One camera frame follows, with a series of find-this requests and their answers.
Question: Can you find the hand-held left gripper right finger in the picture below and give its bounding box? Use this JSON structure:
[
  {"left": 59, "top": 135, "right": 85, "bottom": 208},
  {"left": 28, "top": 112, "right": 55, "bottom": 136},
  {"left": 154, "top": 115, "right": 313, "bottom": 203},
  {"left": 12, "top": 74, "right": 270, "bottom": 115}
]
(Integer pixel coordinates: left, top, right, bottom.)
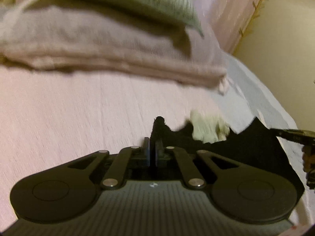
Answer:
[{"left": 155, "top": 140, "right": 245, "bottom": 190}]

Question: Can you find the folded pink towel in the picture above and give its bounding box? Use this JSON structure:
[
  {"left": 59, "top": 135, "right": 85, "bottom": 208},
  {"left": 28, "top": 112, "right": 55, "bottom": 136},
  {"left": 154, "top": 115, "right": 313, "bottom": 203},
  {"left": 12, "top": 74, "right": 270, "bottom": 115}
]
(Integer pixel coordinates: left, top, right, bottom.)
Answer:
[{"left": 0, "top": 0, "right": 228, "bottom": 79}]

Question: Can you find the beige folded garment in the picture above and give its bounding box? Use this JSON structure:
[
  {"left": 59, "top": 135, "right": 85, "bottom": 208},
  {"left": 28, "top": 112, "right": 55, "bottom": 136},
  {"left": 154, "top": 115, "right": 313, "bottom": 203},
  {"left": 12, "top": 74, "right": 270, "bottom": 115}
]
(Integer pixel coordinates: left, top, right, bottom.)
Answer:
[{"left": 0, "top": 50, "right": 230, "bottom": 96}]

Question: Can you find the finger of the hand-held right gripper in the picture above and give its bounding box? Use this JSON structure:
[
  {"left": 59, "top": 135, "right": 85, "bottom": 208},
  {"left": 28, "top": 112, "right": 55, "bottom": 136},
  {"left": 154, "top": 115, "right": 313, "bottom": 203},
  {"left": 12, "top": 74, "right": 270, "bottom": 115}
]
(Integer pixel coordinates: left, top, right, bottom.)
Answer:
[{"left": 269, "top": 128, "right": 315, "bottom": 143}]

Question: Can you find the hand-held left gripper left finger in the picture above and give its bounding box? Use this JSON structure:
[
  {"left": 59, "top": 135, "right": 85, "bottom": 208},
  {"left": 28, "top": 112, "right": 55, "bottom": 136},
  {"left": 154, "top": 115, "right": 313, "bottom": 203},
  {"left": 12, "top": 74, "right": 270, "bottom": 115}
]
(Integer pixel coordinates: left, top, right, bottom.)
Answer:
[{"left": 67, "top": 137, "right": 151, "bottom": 190}]

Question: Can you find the light blue blanket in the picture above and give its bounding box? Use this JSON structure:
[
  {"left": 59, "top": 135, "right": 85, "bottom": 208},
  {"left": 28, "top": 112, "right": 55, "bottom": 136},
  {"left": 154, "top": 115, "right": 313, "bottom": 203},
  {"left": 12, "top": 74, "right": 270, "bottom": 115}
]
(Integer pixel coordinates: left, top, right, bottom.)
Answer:
[{"left": 209, "top": 53, "right": 315, "bottom": 227}]

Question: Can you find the black garment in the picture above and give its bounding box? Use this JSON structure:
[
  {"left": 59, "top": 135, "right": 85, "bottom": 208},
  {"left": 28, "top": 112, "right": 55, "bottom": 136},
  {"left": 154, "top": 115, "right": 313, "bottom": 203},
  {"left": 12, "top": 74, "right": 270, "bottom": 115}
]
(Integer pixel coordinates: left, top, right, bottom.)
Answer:
[{"left": 150, "top": 116, "right": 306, "bottom": 194}]

